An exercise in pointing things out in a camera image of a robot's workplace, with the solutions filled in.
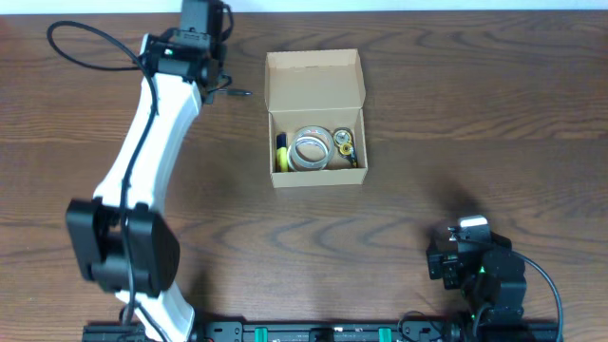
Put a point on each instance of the brown cardboard box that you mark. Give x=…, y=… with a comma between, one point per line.
x=316, y=87

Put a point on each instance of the yellow highlighter marker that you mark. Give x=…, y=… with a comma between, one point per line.
x=281, y=154

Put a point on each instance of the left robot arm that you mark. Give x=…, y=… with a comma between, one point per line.
x=120, y=238

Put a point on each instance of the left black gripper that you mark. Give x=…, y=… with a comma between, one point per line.
x=214, y=85

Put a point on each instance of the black mounting rail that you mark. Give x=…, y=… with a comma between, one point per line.
x=411, y=330

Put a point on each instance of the yellow correction tape dispenser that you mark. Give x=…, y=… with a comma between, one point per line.
x=343, y=140

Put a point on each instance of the clear tape roll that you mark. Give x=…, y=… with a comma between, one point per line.
x=319, y=132

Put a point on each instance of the beige masking tape roll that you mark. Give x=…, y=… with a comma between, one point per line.
x=298, y=162

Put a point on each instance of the black ballpoint pen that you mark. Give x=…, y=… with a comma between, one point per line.
x=235, y=92

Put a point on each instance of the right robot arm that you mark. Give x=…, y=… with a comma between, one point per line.
x=490, y=278

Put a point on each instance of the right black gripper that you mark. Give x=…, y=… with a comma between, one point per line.
x=446, y=260

